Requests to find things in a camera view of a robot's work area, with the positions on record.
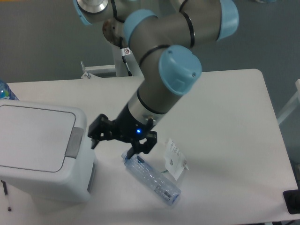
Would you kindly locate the black device at right edge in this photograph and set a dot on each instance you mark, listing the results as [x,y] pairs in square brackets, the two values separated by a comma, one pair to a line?
[292,201]

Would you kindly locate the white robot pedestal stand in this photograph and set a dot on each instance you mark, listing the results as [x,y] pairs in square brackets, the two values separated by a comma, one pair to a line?
[123,63]

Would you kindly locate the black white pen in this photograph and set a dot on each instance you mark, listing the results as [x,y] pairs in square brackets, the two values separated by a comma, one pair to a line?
[6,195]

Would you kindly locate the white push-lid trash can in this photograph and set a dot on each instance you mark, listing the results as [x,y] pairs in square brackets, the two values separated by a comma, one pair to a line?
[45,151]

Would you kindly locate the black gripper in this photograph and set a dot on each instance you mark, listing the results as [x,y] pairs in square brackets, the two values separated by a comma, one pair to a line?
[130,128]

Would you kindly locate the blue bottle at left edge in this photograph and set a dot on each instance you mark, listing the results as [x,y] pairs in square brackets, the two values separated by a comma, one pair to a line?
[6,92]

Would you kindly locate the clear plastic water bottle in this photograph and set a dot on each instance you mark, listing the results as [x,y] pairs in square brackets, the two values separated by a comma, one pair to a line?
[152,178]

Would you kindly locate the white frame at right edge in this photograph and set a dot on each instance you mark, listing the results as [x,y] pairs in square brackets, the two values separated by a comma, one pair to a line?
[290,106]

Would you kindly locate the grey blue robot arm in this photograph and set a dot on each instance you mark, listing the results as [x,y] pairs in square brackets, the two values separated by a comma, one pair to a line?
[162,48]

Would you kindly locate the crumpled white paper packet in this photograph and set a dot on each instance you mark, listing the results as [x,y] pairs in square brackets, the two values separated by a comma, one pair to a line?
[175,160]

